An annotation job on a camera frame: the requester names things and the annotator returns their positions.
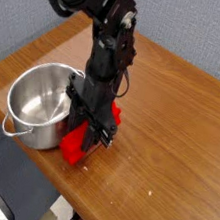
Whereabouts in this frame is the metal pot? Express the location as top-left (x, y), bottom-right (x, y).
top-left (2, 62), bottom-right (85, 150)

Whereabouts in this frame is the white table bracket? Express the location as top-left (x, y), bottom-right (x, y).
top-left (40, 195), bottom-right (79, 220)

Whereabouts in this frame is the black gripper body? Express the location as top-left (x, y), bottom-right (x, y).
top-left (57, 41), bottom-right (138, 151)

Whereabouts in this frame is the red block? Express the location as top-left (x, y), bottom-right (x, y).
top-left (59, 97), bottom-right (121, 165)

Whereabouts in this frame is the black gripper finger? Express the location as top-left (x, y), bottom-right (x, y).
top-left (67, 94), bottom-right (88, 133)
top-left (81, 124), bottom-right (99, 153)

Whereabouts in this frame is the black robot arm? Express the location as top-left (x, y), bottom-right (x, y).
top-left (48, 0), bottom-right (138, 151)

